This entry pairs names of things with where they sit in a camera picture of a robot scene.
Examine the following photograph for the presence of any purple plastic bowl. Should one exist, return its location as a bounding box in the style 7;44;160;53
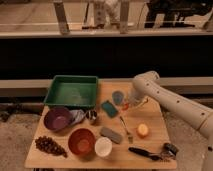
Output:
44;106;73;131

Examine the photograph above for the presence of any teal green sponge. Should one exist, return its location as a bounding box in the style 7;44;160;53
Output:
101;101;118;118

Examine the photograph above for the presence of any orange plastic bowl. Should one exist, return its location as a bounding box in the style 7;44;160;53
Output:
68;128;96;157

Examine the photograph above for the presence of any bunch of dark grapes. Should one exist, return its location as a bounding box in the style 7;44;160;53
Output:
35;136;68;158

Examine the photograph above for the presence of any small dark toy object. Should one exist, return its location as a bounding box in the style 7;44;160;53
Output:
161;143;179;159

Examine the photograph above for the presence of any black handled brush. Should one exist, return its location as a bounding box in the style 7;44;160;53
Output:
128;147;162;161

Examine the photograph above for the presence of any wooden table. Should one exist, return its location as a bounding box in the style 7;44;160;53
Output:
25;81;177;170

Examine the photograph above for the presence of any small metal cup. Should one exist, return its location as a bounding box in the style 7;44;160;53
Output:
86;110;97;125

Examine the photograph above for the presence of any crumpled grey cloth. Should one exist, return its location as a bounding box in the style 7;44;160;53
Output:
70;110;86;125

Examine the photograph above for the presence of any blue grey plastic cup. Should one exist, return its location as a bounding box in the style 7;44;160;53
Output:
112;91;124;105

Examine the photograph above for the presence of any metal fork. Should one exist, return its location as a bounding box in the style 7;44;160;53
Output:
119;116;133;144

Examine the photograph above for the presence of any grey sponge block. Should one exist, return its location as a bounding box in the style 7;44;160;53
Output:
100;127;122;144

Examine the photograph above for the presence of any green plastic tray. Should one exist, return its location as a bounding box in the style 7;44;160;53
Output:
44;75;98;109

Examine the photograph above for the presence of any white plastic cup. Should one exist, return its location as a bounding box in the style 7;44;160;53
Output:
95;137;112;158

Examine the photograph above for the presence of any yellow orange fruit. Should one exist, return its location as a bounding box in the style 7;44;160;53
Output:
137;123;149;138

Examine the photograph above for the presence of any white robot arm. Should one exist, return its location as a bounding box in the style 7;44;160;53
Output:
128;71;213;171

